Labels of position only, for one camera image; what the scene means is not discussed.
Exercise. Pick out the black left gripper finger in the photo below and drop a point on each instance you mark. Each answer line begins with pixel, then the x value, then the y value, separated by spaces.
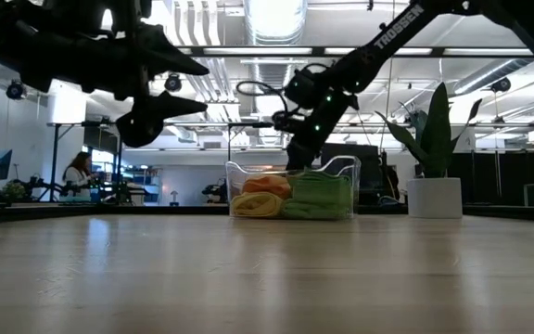
pixel 174 58
pixel 156 111

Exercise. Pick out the orange microfiber towel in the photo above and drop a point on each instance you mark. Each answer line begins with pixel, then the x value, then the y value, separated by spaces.
pixel 267 185

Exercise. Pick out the yellow microfiber towel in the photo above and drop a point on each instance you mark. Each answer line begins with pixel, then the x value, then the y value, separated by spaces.
pixel 258 204

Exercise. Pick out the black background robot arm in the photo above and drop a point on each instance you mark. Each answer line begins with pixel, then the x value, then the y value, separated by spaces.
pixel 216 190
pixel 44 183

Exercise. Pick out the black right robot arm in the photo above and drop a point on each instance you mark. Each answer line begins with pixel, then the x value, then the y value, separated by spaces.
pixel 397 28

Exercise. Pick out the clear plastic bin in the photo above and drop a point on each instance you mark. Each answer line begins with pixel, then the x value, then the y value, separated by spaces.
pixel 350 162

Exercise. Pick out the black light bar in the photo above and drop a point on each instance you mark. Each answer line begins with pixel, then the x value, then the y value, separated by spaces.
pixel 258 51

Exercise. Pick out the person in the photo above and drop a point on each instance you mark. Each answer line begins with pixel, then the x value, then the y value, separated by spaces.
pixel 78 171

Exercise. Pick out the black background rig stand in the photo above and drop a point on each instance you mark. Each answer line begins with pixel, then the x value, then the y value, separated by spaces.
pixel 54 158

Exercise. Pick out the snake plant in white pot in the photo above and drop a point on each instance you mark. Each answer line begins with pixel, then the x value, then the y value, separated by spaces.
pixel 434 195

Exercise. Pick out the small green bushy plant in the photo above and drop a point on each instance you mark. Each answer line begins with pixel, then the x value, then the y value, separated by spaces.
pixel 13 190

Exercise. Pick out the black hanging camera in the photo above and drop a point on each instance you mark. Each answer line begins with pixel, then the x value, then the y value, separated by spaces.
pixel 500 85
pixel 173 82
pixel 16 89

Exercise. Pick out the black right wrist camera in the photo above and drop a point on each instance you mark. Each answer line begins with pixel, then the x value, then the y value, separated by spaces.
pixel 288 121

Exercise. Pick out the black aluminium table frame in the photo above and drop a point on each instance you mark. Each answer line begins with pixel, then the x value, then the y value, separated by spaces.
pixel 156 211

